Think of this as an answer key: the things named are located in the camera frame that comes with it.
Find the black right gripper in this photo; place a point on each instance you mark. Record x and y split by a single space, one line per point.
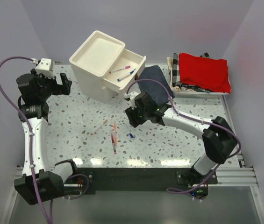
131 113

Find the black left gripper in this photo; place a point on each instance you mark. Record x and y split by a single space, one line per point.
64 89

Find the small blue-tipped pen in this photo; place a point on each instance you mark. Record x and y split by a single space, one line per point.
129 132

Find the orange marker pen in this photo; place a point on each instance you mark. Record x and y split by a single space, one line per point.
115 134

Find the blue-capped white marker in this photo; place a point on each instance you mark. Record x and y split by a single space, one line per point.
125 76

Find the cream drawer organizer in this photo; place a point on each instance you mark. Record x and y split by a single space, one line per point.
92 61

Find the pink-capped white marker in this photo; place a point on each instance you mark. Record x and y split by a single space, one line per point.
120 69

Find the red pen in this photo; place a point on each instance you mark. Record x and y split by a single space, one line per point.
113 141

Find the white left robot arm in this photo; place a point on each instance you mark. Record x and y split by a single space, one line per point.
38 181

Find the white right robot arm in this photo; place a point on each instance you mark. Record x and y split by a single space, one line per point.
218 139

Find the dark blue pencil pouch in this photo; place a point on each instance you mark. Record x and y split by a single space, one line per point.
155 90

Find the white cloth basket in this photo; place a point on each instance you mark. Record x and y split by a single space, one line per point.
189 91

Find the black white checkered cloth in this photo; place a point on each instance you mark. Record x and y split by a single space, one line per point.
175 74

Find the red folded cloth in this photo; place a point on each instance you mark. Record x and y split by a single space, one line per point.
207 73

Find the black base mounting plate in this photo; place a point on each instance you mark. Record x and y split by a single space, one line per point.
173 180

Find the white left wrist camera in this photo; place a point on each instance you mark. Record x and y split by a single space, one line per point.
44 67

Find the aluminium frame rail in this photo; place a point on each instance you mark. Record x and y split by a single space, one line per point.
72 119

